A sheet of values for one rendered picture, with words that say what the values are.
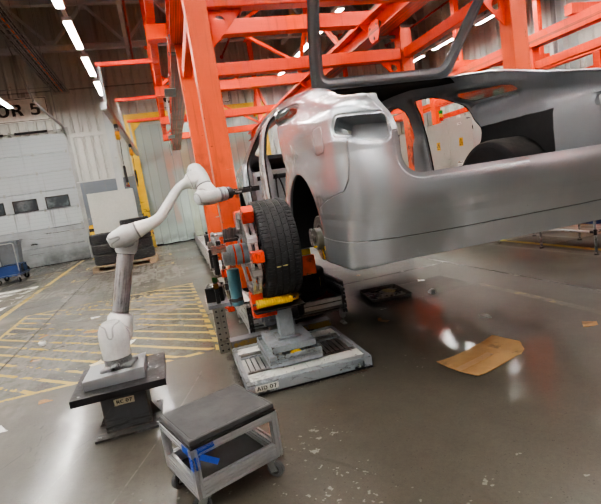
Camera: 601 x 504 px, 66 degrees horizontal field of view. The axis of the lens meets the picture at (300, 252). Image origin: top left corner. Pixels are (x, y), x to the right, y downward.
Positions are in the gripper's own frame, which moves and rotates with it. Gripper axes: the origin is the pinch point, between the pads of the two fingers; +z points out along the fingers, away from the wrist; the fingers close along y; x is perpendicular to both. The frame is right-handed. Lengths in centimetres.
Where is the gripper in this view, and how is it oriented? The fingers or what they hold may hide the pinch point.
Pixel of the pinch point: (251, 188)
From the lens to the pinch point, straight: 309.6
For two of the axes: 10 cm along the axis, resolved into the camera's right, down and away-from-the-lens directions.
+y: 6.5, 0.9, -7.5
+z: 7.5, -2.4, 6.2
